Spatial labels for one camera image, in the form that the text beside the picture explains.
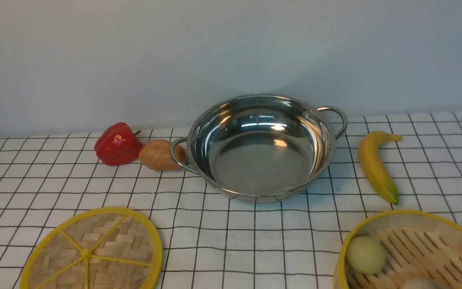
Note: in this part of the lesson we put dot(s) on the bamboo steamer lid yellow rim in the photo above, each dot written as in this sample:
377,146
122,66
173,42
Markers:
104,248

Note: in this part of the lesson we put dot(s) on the bamboo steamer basket yellow rim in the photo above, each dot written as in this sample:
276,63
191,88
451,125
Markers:
419,245

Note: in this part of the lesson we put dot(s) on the stainless steel pot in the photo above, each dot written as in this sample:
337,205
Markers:
261,148

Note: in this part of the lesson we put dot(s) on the brown potato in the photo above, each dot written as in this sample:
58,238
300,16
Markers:
155,154

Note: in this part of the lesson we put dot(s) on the white checkered tablecloth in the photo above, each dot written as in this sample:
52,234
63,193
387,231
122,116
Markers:
209,240

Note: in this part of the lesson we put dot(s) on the red bell pepper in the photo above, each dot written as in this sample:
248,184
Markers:
118,145

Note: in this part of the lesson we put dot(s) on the yellow banana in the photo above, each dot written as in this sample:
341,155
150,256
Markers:
373,166

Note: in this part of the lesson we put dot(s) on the green round bun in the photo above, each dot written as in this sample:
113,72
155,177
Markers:
365,255

